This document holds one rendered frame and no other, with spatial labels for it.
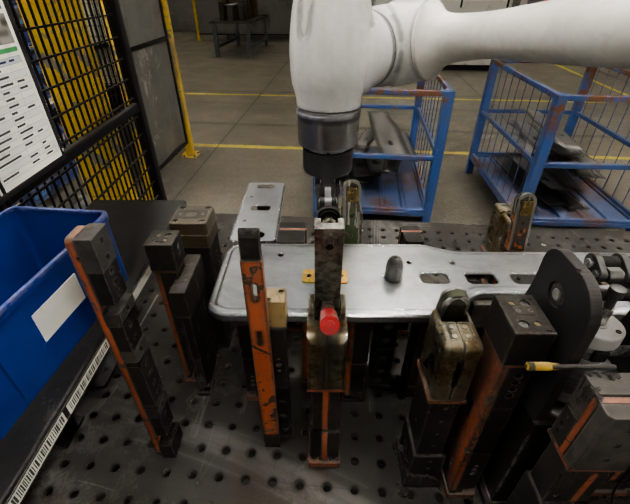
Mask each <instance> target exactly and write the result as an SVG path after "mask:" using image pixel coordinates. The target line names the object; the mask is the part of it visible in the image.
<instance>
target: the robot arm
mask: <svg viewBox="0 0 630 504"><path fill-rule="evenodd" d="M289 56H290V72H291V80H292V85H293V88H294V91H295V95H296V102H297V109H296V113H297V127H298V142H299V144H300V145H301V146H302V147H303V168H304V170H305V172H306V173H308V174H309V175H311V176H315V186H314V190H315V195H316V210H317V212H318V211H319V209H320V208H322V207H324V206H327V205H331V206H334V207H336V208H337V209H338V196H339V194H340V184H339V183H340V180H339V177H340V176H344V175H346V174H348V173H349V172H350V171H351V169H352V158H353V147H354V146H356V145H357V144H358V142H357V135H358V132H359V130H358V128H359V121H360V114H361V108H360V106H361V99H362V95H363V94H365V93H367V92H368V91H369V90H370V89H371V88H372V87H383V86H388V85H390V86H392V87H396V86H401V85H405V84H410V83H415V82H420V81H426V80H432V79H434V78H436V77H437V76H438V75H439V74H440V72H441V70H442V69H443V68H444V67H445V66H447V65H449V64H452V63H456V62H462V61H470V60H483V59H496V60H509V61H521V62H533V63H545V64H558V65H570V66H584V67H601V68H624V69H630V0H548V1H543V2H538V3H532V4H527V5H522V6H517V7H511V8H506V9H500V10H493V11H485V12H474V13H451V12H448V11H447V10H446V9H445V8H444V6H443V4H442V3H441V2H440V1H439V0H396V1H392V2H390V3H389V4H382V5H376V6H372V5H371V0H293V5H292V12H291V22H290V40H289Z"/></svg>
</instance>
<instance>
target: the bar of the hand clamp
mask: <svg viewBox="0 0 630 504"><path fill-rule="evenodd" d="M344 233H345V225H344V218H340V212H339V210H338V209H337V208H336V207H334V206H331V205H327V206H324V207H322V208H320V209H319V211H318V218H315V226H314V244H315V317H320V298H328V299H334V310H335V311H336V312H337V315H338V317H339V307H340V293H341V278H342V263H343V248H344Z"/></svg>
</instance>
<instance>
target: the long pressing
mask: <svg viewBox="0 0 630 504"><path fill-rule="evenodd" d="M261 251H262V256H263V262H264V272H265V283H266V288H286V293H287V311H288V322H307V311H308V301H309V293H314V300H315V283H303V282H302V275H303V270H304V269H315V244H279V243H261ZM546 253H547V252H457V251H449V250H445V249H440V248H436V247H432V246H427V245H420V244H344V248H343V263H342V270H346V271H347V272H348V283H347V284H341V293H340V294H345V295H346V314H347V323H429V321H430V316H431V312H432V311H433V309H435V307H436V305H437V302H438V300H439V297H440V294H441V293H442V292H443V291H444V290H446V289H448V288H451V287H461V288H464V289H465V290H466V292H467V295H468V298H469V301H470V303H471V302H473V301H475V300H478V299H493V297H494V295H525V293H526V291H527V290H528V288H529V286H530V285H531V284H517V283H515V282H514V281H513V280H512V278H511V275H536V274H537V271H538V269H539V266H540V264H541V262H542V259H543V257H544V255H545V254H546ZM279 254H283V256H278V255H279ZM392 255H398V256H400V257H401V258H402V260H403V264H404V268H403V274H402V280H401V281H400V282H398V283H390V282H388V281H386V280H385V278H384V276H385V269H386V263H387V261H388V259H389V258H390V257H391V256H392ZM406 262H411V264H407V263H406ZM450 262H454V263H455V264H450ZM423 274H441V275H445V276H446V277H447V279H448V282H449V283H447V284H427V283H424V282H422V280H421V278H420V276H421V275H423ZM466 275H492V276H493V277H494V278H495V279H496V281H497V284H472V283H469V282H468V281H467V279H466V277H465V276H466ZM614 307H615V311H614V313H613V314H612V316H614V317H615V318H616V319H618V320H621V319H622V318H623V316H625V314H626V313H627V312H628V311H629V310H630V302H629V301H617V303H616V304H615V306H614ZM208 311H209V313H210V315H211V316H212V317H213V318H215V319H217V320H220V321H226V322H248V319H247V311H246V304H245V297H244V290H243V282H242V275H241V268H240V252H239V245H236V246H233V247H232V248H230V249H229V250H228V251H227V252H226V254H225V256H224V259H223V262H222V265H221V268H220V271H219V274H218V277H217V280H216V283H215V285H214V288H213V291H212V294H211V297H210V300H209V303H208Z"/></svg>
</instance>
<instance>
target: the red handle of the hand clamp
mask: <svg viewBox="0 0 630 504"><path fill-rule="evenodd" d="M320 307H322V311H321V313H320V329H321V331H322V332H323V333H324V334H326V335H334V334H336V333H337V332H338V330H339V328H340V323H339V319H338V315H337V312H336V311H335V310H334V300H332V299H328V298H323V299H322V300H320Z"/></svg>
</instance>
